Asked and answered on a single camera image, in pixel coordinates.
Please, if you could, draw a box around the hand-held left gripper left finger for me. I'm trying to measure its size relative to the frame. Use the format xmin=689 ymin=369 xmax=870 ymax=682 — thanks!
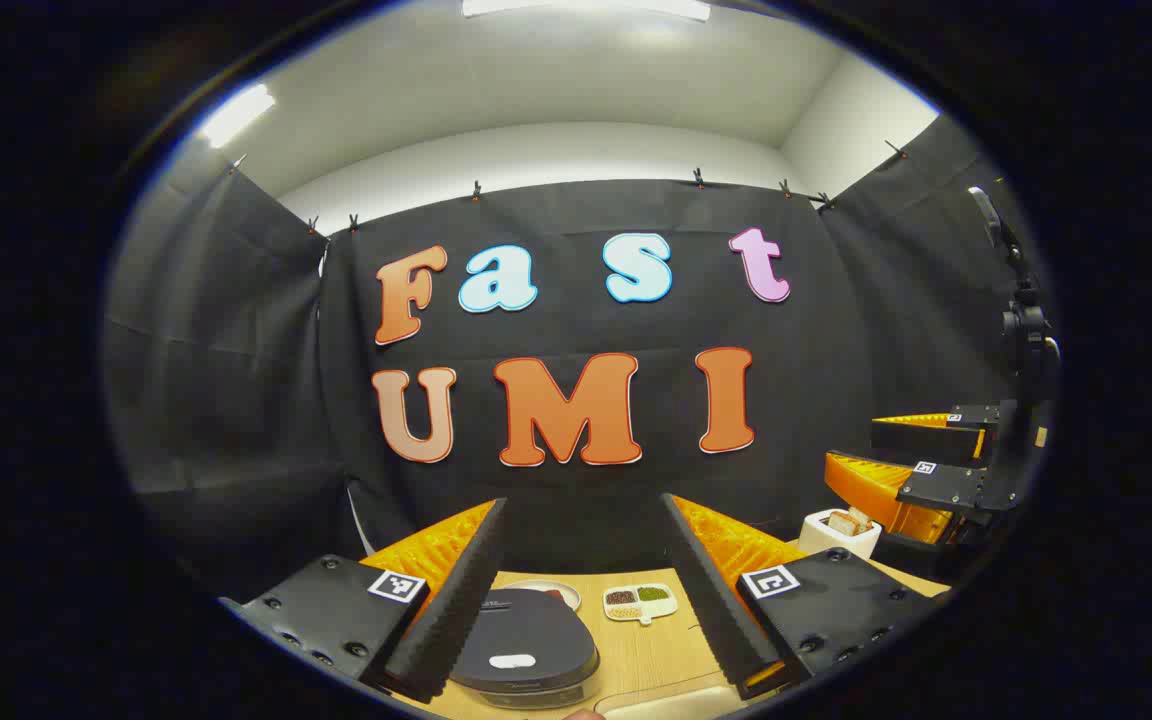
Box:
xmin=219 ymin=497 xmax=509 ymax=704

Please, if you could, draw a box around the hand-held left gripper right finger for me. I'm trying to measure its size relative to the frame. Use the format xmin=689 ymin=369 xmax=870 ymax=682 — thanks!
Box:
xmin=658 ymin=492 xmax=952 ymax=701

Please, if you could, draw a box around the black rice cooker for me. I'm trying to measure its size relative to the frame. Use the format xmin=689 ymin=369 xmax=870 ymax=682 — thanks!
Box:
xmin=449 ymin=588 xmax=602 ymax=711

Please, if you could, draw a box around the white divided grain dish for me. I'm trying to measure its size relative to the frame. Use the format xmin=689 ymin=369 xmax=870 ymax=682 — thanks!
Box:
xmin=603 ymin=583 xmax=679 ymax=627

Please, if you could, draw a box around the round white plate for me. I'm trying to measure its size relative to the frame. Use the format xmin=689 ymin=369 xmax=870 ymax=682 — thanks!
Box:
xmin=501 ymin=579 xmax=583 ymax=612

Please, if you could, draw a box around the white tray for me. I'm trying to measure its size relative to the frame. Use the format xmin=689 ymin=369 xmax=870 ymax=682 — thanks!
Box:
xmin=591 ymin=685 xmax=749 ymax=719

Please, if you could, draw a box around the white toaster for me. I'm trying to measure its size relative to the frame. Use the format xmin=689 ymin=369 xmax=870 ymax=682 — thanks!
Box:
xmin=798 ymin=508 xmax=883 ymax=561

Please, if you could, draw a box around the ceiling light panel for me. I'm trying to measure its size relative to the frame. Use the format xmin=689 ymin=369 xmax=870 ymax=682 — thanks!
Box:
xmin=198 ymin=83 xmax=277 ymax=149

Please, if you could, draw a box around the long ceiling light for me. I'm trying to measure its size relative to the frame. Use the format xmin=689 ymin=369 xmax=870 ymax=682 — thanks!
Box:
xmin=461 ymin=0 xmax=713 ymax=22

